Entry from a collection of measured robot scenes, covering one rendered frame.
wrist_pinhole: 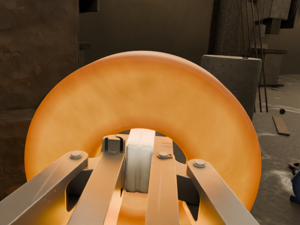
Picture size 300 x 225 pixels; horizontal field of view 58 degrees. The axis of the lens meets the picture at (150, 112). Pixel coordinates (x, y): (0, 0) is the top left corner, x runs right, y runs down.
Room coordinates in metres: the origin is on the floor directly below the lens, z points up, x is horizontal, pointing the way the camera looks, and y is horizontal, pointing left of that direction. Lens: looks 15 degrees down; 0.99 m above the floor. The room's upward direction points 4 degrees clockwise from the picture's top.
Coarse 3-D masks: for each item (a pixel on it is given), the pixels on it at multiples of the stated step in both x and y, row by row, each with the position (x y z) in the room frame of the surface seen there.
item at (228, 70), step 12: (204, 60) 2.70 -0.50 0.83; (216, 60) 2.56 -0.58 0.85; (228, 60) 2.50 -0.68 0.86; (240, 60) 2.49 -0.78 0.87; (252, 60) 2.53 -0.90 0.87; (216, 72) 2.55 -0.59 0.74; (228, 72) 2.50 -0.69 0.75; (240, 72) 2.49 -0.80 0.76; (252, 72) 2.52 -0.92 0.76; (228, 84) 2.50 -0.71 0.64; (240, 84) 2.49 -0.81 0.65; (252, 84) 2.54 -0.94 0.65; (240, 96) 2.49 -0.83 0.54; (252, 96) 2.56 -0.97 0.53; (252, 108) 2.59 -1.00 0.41
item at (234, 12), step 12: (216, 0) 4.32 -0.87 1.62; (228, 0) 4.05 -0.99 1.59; (240, 0) 4.16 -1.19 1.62; (216, 12) 4.34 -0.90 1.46; (228, 12) 4.05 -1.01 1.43; (216, 24) 4.35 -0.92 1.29; (228, 24) 4.06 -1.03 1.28; (216, 36) 4.34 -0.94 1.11; (228, 36) 4.08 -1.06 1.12; (216, 48) 4.32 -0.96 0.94; (228, 48) 4.10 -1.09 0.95
